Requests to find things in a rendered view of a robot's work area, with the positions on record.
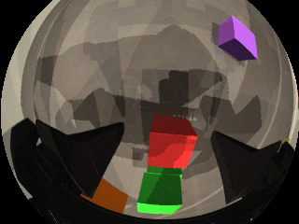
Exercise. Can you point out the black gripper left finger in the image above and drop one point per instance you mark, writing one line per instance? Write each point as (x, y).
(85, 155)

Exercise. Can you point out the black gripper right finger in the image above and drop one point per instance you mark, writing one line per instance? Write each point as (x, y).
(239, 164)

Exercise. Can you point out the purple cube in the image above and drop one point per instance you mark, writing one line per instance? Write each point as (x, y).
(236, 39)

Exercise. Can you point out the green block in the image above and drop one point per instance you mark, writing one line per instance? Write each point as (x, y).
(159, 194)
(164, 171)

